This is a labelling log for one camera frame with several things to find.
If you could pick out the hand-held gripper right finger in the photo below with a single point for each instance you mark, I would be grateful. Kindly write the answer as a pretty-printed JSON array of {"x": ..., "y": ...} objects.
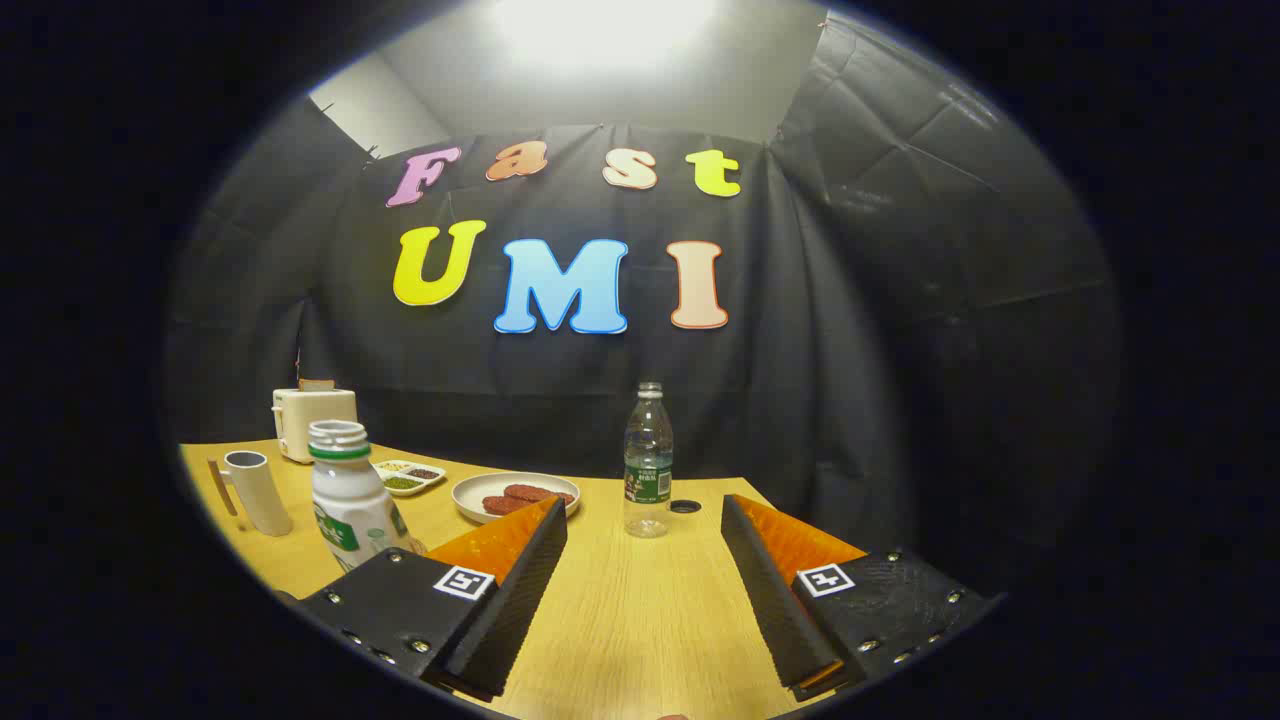
[{"x": 775, "y": 610}]

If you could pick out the clear plastic water bottle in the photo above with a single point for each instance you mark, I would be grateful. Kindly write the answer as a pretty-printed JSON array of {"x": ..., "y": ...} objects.
[{"x": 648, "y": 460}]

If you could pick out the white juice bottle green label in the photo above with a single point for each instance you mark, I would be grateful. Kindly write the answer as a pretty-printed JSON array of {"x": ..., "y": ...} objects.
[{"x": 350, "y": 500}]

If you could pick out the white divided dish with beans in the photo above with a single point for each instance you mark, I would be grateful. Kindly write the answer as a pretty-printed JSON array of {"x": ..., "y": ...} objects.
[{"x": 405, "y": 480}]

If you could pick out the black backdrop cloth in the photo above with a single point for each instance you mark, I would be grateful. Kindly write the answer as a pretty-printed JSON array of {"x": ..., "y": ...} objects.
[{"x": 850, "y": 400}]

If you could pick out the ceiling light panel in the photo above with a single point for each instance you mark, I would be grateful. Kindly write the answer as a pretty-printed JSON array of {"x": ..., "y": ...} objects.
[{"x": 600, "y": 30}]

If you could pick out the white round plate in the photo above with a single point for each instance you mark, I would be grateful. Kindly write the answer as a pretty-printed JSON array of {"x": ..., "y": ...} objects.
[{"x": 470, "y": 492}]

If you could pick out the wooden table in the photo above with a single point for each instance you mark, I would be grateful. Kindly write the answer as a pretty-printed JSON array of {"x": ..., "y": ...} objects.
[{"x": 640, "y": 620}]

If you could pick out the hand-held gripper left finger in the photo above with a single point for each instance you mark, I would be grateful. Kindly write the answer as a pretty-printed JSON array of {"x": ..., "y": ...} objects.
[{"x": 510, "y": 610}]

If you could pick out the brown meat patty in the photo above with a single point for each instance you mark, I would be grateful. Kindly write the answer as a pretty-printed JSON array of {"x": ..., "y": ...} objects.
[
  {"x": 530, "y": 493},
  {"x": 500, "y": 505}
]

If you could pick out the bread slice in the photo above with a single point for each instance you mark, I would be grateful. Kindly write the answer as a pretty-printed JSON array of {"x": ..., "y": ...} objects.
[{"x": 316, "y": 384}]

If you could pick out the cream toaster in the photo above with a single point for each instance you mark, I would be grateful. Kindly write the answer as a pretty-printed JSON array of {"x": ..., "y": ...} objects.
[{"x": 320, "y": 420}]

